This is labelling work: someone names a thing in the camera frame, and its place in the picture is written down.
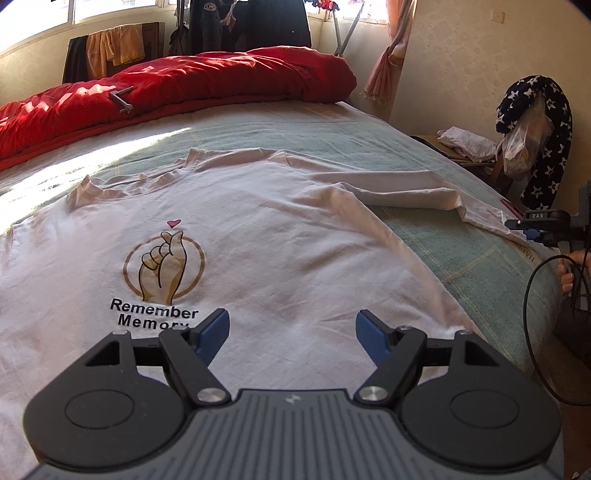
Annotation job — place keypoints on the brown hanging cloth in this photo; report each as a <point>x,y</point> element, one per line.
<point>151,41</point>

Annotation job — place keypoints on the person's right hand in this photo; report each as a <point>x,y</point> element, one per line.
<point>567,279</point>

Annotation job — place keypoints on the black hanging jacket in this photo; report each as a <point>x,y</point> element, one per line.
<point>258,23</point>

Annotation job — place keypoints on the small red hanging item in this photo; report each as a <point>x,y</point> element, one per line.
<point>323,4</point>

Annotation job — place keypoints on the wooden chair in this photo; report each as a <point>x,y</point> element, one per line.
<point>496,177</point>

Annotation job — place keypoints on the dark hanging cloth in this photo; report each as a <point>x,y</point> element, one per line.
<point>76,60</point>

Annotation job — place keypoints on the metal drying rack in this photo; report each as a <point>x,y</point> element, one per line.
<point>339,41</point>

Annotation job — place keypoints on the pale pink clothes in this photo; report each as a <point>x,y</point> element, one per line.
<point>466,143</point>

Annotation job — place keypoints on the green plaid bed sheet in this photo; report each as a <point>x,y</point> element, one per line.
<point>438,240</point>

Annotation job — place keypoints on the red quilt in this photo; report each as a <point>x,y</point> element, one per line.
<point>207,78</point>

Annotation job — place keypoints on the orange hanging cloth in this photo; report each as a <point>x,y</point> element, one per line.
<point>115,46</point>

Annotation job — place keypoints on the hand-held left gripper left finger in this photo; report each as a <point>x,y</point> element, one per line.
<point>212,332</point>

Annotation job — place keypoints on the window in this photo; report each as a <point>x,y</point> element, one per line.
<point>46,14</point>

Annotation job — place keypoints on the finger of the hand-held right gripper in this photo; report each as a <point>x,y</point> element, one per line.
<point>519,224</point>
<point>534,235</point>

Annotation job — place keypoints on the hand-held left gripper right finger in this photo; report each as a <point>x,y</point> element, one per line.
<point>373,334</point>

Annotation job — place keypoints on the clear plastic bag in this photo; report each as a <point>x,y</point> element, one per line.
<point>524,138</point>

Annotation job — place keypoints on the dark star-patterned cloth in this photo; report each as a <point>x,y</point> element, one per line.
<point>554,152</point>

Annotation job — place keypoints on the orange curtain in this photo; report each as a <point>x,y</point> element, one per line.
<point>392,55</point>

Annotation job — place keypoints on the small grey metal tool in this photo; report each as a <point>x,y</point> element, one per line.
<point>123,99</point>

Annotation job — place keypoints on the white printed t-shirt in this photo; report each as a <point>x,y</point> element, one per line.
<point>286,240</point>

